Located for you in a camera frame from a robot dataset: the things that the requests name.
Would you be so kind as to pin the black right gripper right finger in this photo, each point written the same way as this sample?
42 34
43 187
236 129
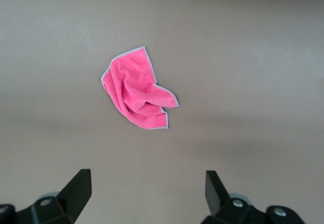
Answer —
215 193

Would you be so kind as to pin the pink towel with grey edge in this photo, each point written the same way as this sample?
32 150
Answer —
136 90

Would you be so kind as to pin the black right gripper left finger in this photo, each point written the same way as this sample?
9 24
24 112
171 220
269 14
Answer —
76 191

